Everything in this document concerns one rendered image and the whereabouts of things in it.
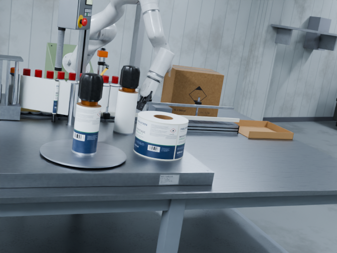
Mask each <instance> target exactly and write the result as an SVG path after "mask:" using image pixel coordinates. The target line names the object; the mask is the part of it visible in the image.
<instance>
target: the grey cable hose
mask: <svg viewBox="0 0 337 253"><path fill-rule="evenodd" d="M65 31H66V28H60V27H58V39H57V50H56V60H55V68H54V70H55V71H62V58H63V45H64V34H65Z"/></svg>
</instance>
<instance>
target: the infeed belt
mask: <svg viewBox="0 0 337 253"><path fill-rule="evenodd" d="M21 115H33V116H52V115H44V114H31V113H29V114H22V113H21ZM188 121H189V122H188V123H204V124H225V125H238V124H236V123H234V122H227V121H207V120H188Z"/></svg>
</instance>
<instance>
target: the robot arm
mask: <svg viewBox="0 0 337 253"><path fill-rule="evenodd" d="M126 4H130V5H141V10H142V14H143V19H144V24H145V28H146V33H147V36H148V39H149V40H150V42H151V44H152V46H153V49H154V51H155V55H156V57H155V59H154V61H153V63H152V65H151V67H150V69H149V71H148V73H147V75H148V76H147V78H146V79H145V81H144V82H143V84H142V86H141V88H140V90H139V92H138V94H140V100H139V102H138V104H137V106H136V109H138V110H140V111H142V110H143V108H144V106H145V104H146V103H147V102H149V100H151V99H152V98H153V96H154V94H155V92H156V90H157V87H158V85H159V83H160V81H161V82H162V80H163V78H164V76H165V74H166V73H168V72H170V71H171V69H172V67H173V62H172V60H173V58H174V56H175V55H174V53H173V52H171V51H170V47H169V44H168V41H167V39H166V36H165V34H164V30H163V25H162V20H161V15H160V10H159V5H158V1H157V0H110V3H109V5H108V6H107V7H106V8H105V9H104V10H103V11H101V12H99V13H97V14H95V15H93V16H92V17H91V26H90V36H89V45H88V55H87V65H86V73H89V72H90V64H89V62H90V60H91V59H92V57H93V55H94V54H95V52H96V51H97V49H99V48H101V47H103V46H105V45H107V44H108V43H110V42H111V41H112V40H113V39H114V38H115V36H116V34H117V27H116V25H115V23H116V22H117V21H118V20H119V19H120V18H121V17H122V16H123V15H124V13H125V6H124V5H126ZM77 46H78V45H77ZM77 46H76V48H75V50H74V51H73V53H68V54H66V55H65V56H64V58H63V60H62V64H63V67H64V69H65V70H66V71H67V72H68V73H69V72H74V73H75V67H76V57H77Z"/></svg>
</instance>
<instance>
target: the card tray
mask: <svg viewBox="0 0 337 253"><path fill-rule="evenodd" d="M234 123H236V124H238V126H239V132H238V133H240V134H242V135H244V136H245V137H247V138H251V139H281V140H292V139H293V135H294V133H293V132H291V131H288V130H286V129H284V128H282V127H280V126H277V125H275V124H273V123H271V122H269V121H259V120H239V122H234Z"/></svg>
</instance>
